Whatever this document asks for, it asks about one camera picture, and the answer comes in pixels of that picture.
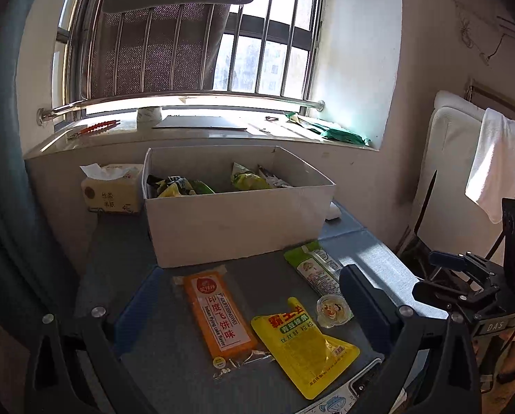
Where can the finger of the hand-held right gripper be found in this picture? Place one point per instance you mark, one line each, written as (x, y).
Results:
(449, 261)
(438, 292)

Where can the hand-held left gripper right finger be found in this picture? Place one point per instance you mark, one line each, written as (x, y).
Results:
(363, 302)

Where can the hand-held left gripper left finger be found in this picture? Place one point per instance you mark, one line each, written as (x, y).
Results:
(139, 299)

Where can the clear jelly cup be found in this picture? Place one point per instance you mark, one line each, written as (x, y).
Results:
(333, 310)

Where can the green white long snack packet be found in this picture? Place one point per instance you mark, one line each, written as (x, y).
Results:
(315, 267)

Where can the yellow snack pouch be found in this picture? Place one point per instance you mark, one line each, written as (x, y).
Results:
(305, 349)

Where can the orange long snack packet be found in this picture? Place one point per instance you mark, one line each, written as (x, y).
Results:
(218, 315)

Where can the black yellow chip bag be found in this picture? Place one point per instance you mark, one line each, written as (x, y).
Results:
(164, 186)

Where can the white cardboard box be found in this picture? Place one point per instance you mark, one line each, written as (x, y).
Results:
(236, 224)

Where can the green pea snack bag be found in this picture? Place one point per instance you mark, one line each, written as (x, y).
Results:
(201, 187)

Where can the white illustrated snack bag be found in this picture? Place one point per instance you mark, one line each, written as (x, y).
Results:
(274, 177)

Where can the yellow green snack bag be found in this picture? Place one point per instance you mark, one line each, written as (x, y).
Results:
(249, 179)

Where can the white hanging towel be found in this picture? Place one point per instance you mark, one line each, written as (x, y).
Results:
(497, 168)

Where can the white folding chair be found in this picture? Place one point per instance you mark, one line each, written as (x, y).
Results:
(447, 159)

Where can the yellow tissue box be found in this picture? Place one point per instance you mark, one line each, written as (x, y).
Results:
(111, 189)

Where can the green plastic packets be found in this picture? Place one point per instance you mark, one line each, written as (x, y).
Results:
(335, 131)

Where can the red beaded skewer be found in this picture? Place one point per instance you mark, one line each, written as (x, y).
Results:
(98, 126)

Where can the white paper cup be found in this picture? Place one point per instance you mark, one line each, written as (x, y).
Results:
(148, 116)

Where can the grey flat board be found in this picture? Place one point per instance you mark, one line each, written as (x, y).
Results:
(201, 122)

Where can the teal curtain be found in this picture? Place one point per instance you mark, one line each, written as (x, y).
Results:
(11, 159)

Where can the brown woven hanging cloth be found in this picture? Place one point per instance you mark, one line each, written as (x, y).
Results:
(154, 47)

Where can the metal window grille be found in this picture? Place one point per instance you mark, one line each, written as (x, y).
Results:
(257, 51)

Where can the black metal frame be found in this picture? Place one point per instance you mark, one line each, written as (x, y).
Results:
(425, 224)

